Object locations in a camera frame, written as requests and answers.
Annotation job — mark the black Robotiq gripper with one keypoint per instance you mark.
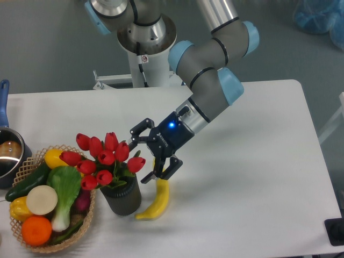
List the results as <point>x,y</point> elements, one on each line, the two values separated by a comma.
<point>163,141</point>

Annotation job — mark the red tulip bouquet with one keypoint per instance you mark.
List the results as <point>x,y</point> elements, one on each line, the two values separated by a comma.
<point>111,165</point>

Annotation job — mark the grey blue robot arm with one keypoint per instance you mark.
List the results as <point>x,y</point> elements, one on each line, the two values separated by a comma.
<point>202,68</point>

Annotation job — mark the dark grey ribbed vase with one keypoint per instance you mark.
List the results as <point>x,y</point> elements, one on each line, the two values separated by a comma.
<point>123,196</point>

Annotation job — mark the yellow banana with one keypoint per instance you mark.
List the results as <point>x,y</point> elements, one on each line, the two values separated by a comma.
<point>159,204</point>

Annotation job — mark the purple red radish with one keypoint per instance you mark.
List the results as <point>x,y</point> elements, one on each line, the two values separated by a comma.
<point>82,202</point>

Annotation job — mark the green bok choy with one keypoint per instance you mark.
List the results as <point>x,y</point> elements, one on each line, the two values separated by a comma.
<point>66,181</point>

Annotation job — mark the yellow lemon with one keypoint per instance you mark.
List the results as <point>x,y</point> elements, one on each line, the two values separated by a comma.
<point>62,161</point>

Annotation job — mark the green chili pepper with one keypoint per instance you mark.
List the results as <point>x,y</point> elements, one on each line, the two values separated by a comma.
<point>67,234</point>

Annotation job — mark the woven wicker basket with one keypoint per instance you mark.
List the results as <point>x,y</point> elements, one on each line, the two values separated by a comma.
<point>28,167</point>

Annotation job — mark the dark green cucumber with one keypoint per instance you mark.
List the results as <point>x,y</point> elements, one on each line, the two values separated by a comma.
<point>36,178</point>

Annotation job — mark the orange fruit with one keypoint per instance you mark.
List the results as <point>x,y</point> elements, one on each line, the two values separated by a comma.
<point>36,230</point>

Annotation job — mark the yellow bell pepper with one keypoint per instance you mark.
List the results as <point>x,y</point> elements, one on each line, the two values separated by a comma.
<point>19,210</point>

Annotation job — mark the black device at table edge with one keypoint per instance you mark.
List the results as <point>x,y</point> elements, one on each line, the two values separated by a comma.
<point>334,226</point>

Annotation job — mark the blue plastic bag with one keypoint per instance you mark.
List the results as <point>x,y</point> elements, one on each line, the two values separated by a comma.
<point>321,17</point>

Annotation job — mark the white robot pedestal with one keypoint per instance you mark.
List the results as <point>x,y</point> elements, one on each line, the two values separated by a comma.
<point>147,49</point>

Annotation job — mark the blue handled saucepan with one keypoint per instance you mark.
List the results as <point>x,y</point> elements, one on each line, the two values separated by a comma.
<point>14,150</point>

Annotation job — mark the white frame at right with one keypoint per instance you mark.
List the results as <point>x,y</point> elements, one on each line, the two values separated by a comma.
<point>332,124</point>

